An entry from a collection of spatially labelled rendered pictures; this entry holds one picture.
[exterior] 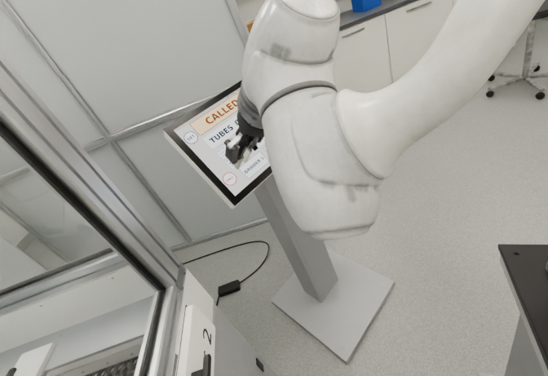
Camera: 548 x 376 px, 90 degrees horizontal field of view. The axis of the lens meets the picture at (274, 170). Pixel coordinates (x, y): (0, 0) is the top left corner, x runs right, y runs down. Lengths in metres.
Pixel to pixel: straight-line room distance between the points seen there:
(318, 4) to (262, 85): 0.10
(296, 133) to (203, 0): 1.37
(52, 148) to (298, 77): 0.40
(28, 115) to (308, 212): 0.43
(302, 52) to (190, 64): 1.37
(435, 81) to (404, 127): 0.04
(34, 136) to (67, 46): 1.37
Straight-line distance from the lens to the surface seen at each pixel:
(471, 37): 0.28
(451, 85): 0.27
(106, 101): 1.89
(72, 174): 0.55
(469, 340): 1.56
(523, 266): 0.81
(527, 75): 3.24
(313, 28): 0.32
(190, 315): 0.69
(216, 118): 0.90
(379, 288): 1.61
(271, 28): 0.33
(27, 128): 0.53
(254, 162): 0.86
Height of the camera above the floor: 1.42
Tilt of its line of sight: 32 degrees down
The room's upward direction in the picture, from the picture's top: 24 degrees counter-clockwise
